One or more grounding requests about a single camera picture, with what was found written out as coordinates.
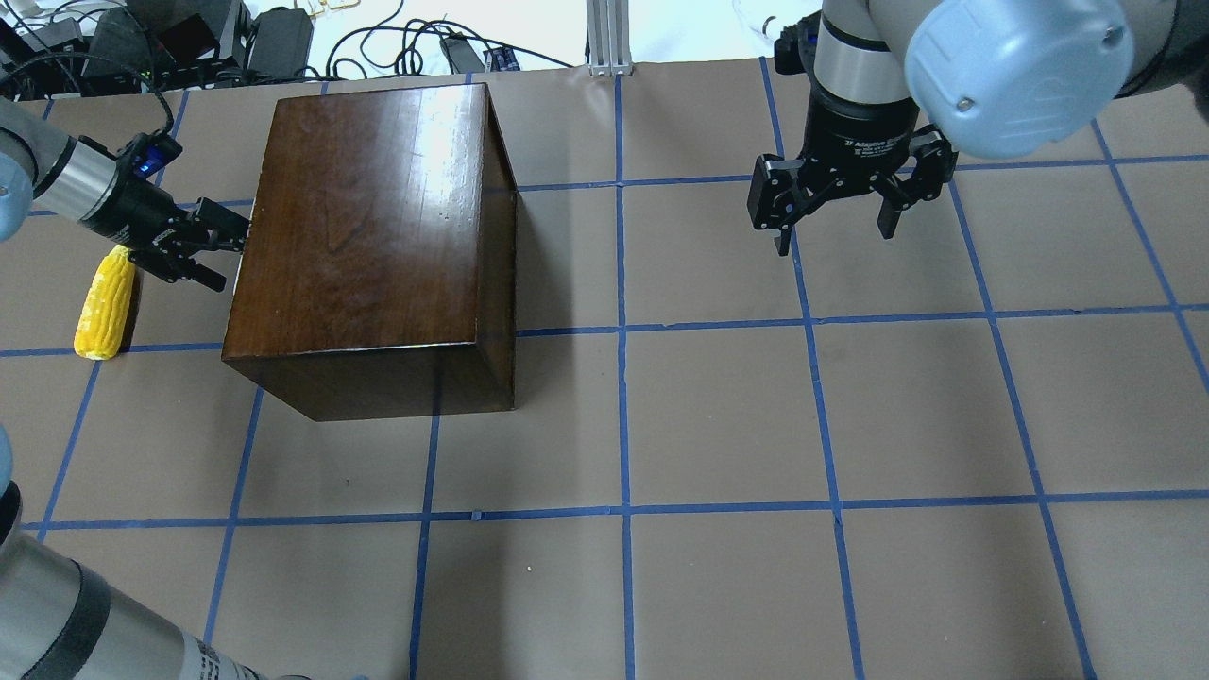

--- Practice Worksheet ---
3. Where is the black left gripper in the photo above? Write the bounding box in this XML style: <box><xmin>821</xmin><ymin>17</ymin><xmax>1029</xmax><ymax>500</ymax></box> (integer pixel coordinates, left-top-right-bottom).
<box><xmin>83</xmin><ymin>178</ymin><xmax>250</xmax><ymax>293</ymax></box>

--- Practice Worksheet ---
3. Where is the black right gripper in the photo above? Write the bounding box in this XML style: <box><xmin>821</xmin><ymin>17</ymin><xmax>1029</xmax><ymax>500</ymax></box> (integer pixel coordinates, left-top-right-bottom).
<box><xmin>746</xmin><ymin>90</ymin><xmax>958</xmax><ymax>257</ymax></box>

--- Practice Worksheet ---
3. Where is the yellow corn cob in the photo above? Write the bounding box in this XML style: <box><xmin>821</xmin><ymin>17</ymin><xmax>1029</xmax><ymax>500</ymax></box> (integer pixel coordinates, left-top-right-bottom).
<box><xmin>73</xmin><ymin>246</ymin><xmax>137</xmax><ymax>361</ymax></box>

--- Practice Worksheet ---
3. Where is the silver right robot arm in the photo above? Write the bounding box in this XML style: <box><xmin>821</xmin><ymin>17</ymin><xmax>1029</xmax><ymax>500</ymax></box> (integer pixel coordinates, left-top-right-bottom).
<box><xmin>746</xmin><ymin>1</ymin><xmax>1207</xmax><ymax>255</ymax></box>

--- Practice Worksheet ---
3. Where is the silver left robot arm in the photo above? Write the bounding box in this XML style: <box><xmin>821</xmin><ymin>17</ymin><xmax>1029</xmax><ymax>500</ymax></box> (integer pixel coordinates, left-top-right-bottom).
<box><xmin>1</xmin><ymin>100</ymin><xmax>250</xmax><ymax>292</ymax></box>

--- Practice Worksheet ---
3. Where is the dark brown wooden cabinet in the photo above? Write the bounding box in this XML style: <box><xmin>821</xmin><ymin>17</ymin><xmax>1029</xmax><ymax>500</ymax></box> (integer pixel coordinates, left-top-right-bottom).
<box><xmin>221</xmin><ymin>83</ymin><xmax>517</xmax><ymax>421</ymax></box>

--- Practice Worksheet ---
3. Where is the black power adapter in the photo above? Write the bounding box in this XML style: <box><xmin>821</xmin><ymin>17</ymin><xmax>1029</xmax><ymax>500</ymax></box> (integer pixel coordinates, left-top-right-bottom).
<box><xmin>247</xmin><ymin>8</ymin><xmax>314</xmax><ymax>80</ymax></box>

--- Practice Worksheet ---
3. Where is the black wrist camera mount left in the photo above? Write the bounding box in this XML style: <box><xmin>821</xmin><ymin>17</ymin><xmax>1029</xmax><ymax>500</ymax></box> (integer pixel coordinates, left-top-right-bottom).
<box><xmin>117</xmin><ymin>133</ymin><xmax>184</xmax><ymax>179</ymax></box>

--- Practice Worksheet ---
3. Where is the aluminium frame post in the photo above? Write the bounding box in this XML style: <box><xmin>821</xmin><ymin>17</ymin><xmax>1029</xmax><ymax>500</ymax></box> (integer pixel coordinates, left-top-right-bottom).
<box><xmin>586</xmin><ymin>0</ymin><xmax>634</xmax><ymax>77</ymax></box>

